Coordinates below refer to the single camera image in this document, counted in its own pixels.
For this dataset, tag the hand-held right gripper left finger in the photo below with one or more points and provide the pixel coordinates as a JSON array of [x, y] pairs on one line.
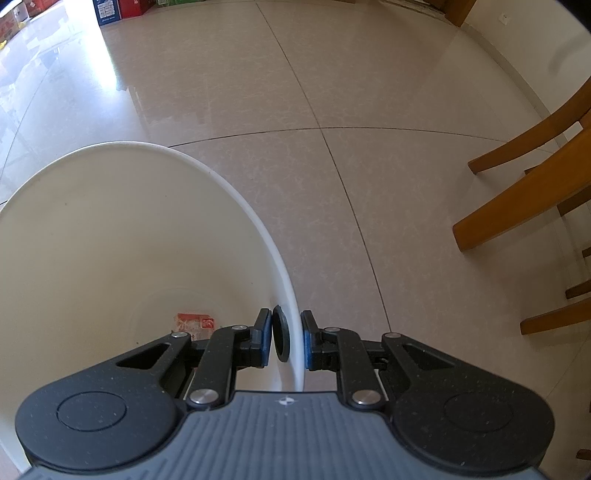
[[265, 339]]

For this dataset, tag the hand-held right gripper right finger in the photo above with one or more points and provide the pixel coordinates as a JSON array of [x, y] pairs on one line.
[[306, 341]]

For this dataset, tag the white round trash bin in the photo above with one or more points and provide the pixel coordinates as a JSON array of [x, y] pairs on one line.
[[138, 240]]

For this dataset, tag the red printed snack wrapper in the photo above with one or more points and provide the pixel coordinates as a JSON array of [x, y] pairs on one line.
[[196, 323]]

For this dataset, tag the wooden chair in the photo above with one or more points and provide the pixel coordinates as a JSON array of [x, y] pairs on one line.
[[517, 203], [554, 318]]

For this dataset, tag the red printed carton box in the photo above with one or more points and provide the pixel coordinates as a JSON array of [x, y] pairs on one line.
[[136, 7]]

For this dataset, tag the blue drink carton box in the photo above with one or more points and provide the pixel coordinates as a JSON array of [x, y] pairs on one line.
[[107, 11]]

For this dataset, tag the white and red cardboard box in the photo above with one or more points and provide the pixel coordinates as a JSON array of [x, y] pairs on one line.
[[9, 25]]

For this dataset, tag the wooden door frame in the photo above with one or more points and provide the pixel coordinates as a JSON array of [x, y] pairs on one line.
[[455, 11]]

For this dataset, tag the white wall socket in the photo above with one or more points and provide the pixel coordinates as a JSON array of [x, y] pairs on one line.
[[501, 18]]

